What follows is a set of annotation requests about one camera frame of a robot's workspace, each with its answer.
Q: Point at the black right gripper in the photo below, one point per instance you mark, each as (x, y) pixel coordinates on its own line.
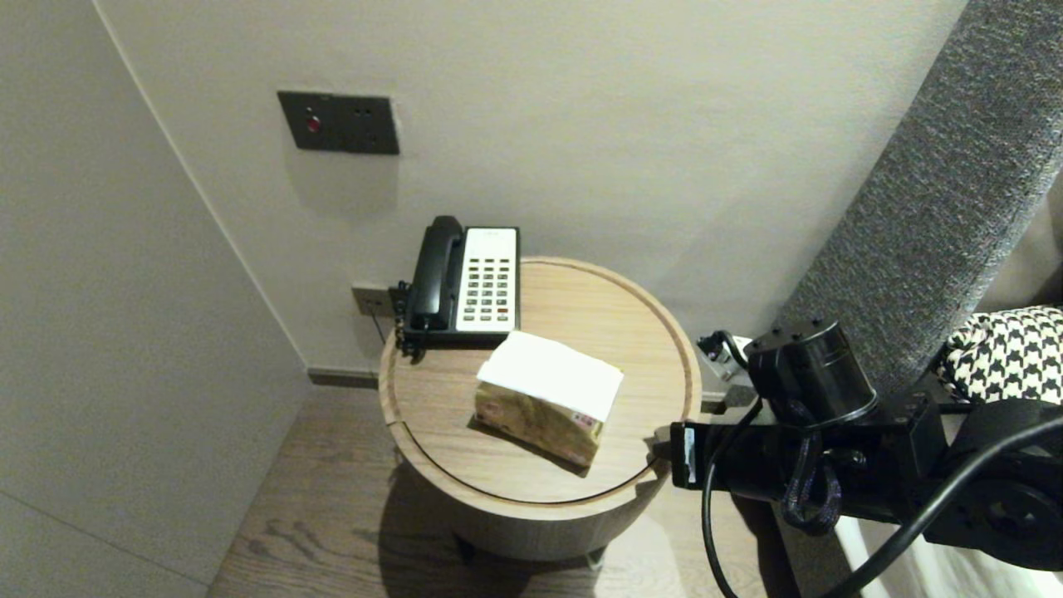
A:
(747, 461)

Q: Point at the white and gold tissue pack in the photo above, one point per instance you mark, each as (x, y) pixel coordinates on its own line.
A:
(548, 374)

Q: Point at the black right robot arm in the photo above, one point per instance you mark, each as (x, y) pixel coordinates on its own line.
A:
(814, 365)

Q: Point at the round wooden side table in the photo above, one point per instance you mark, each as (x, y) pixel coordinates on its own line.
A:
(573, 316)

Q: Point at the black and white desk telephone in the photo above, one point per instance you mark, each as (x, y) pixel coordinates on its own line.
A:
(490, 282)

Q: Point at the black telephone handset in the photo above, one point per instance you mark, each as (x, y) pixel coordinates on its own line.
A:
(436, 274)

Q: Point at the white bed sheet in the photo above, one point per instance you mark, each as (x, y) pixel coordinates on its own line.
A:
(930, 573)

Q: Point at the black white houndstooth pillow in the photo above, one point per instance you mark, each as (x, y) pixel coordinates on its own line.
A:
(1013, 349)

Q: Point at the grey fabric bed headboard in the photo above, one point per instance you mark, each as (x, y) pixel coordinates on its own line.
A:
(955, 166)

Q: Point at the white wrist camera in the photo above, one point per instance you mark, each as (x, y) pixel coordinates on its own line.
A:
(729, 359)

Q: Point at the grey wall socket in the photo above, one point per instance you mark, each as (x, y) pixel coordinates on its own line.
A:
(365, 301)

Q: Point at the dark wall switch panel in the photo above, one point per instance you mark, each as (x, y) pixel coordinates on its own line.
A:
(340, 123)

